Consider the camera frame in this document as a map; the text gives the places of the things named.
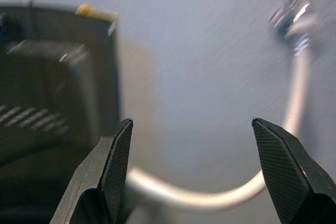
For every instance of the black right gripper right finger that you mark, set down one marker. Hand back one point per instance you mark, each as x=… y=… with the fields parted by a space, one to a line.
x=283 y=171

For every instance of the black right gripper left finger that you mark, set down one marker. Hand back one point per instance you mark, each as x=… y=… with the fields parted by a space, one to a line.
x=113 y=171

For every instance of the dark washing machine lid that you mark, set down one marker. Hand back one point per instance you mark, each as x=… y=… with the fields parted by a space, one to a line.
x=52 y=82

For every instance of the pale yellow lid tape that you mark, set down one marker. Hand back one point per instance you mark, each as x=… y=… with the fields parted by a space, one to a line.
x=86 y=10

